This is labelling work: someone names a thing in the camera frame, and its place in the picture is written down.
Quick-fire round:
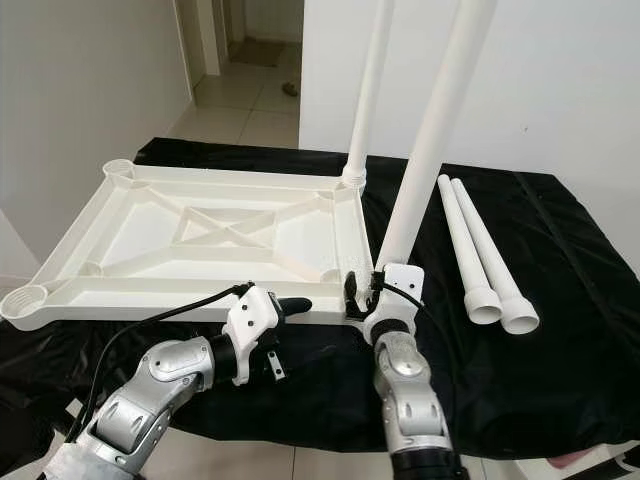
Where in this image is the brown door mat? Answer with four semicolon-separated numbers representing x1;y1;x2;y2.
228;38;301;69

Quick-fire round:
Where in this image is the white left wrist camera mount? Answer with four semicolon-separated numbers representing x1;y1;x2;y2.
222;285;286;386

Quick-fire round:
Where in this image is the black table cloth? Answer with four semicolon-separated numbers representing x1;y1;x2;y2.
0;135;640;480

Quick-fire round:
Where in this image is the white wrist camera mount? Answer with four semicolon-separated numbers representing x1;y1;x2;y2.
363;262;423;341
222;285;286;386

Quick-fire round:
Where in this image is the white plastic table top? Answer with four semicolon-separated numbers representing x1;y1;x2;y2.
0;158;374;331

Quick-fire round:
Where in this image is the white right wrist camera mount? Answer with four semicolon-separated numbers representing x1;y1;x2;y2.
363;262;423;341

